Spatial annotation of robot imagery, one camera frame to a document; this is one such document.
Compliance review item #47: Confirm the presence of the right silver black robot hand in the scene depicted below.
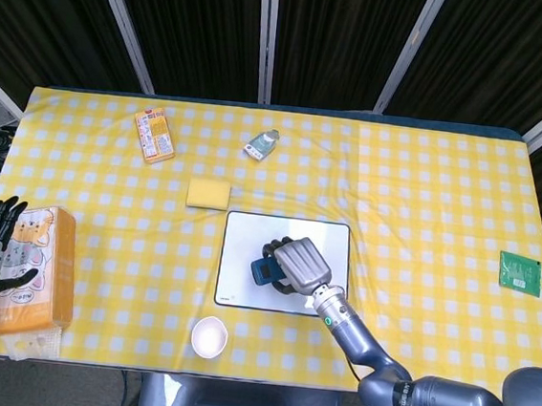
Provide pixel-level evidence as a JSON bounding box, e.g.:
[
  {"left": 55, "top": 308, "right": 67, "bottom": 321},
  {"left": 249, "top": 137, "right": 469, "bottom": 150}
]
[{"left": 257, "top": 233, "right": 336, "bottom": 300}]

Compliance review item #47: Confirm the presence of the blue phone-like device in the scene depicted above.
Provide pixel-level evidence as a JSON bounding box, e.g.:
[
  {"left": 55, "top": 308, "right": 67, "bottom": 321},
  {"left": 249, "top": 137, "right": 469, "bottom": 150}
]
[{"left": 249, "top": 254, "right": 289, "bottom": 289}]

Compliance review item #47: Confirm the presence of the white rectangular board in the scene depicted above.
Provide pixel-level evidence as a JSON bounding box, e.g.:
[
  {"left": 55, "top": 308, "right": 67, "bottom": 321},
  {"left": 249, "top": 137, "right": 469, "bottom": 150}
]
[{"left": 212, "top": 209, "right": 358, "bottom": 321}]

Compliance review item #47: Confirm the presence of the orange cartoon cat tissue box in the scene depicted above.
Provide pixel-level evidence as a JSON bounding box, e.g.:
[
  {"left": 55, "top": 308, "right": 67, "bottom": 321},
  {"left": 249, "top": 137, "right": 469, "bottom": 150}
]
[{"left": 0, "top": 200, "right": 84, "bottom": 342}]

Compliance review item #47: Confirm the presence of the white mesh packet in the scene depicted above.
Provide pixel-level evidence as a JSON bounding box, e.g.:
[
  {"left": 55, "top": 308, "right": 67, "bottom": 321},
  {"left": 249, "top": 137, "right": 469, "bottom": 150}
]
[{"left": 0, "top": 320, "right": 66, "bottom": 365}]

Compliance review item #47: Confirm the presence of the yellow sponge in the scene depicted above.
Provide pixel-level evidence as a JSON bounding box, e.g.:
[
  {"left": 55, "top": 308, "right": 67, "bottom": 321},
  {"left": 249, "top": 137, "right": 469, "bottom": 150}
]
[{"left": 184, "top": 177, "right": 233, "bottom": 213}]

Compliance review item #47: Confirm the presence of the white small bowl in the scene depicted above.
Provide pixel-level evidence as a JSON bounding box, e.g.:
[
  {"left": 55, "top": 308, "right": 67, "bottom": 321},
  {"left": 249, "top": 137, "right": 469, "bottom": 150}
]
[{"left": 188, "top": 313, "right": 231, "bottom": 362}]

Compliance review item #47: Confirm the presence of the small green white tissue pack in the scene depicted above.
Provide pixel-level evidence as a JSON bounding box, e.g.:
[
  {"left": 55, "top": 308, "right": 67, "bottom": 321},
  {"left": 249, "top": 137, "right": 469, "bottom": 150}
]
[{"left": 241, "top": 126, "right": 282, "bottom": 165}]

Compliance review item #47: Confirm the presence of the yellow white checked tablecloth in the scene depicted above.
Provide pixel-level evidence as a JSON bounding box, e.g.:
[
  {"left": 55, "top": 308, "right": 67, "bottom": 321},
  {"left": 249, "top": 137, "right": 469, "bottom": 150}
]
[{"left": 0, "top": 82, "right": 542, "bottom": 406}]

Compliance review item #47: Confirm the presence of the orange printed snack box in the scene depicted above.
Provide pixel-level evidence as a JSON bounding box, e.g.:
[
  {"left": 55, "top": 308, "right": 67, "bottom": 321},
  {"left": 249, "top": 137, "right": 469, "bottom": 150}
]
[{"left": 129, "top": 104, "right": 180, "bottom": 169}]

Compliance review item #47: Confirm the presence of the green circuit board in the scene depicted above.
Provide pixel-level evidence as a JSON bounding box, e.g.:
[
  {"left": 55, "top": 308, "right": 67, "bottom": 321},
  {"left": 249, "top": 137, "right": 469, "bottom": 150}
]
[{"left": 495, "top": 249, "right": 542, "bottom": 300}]

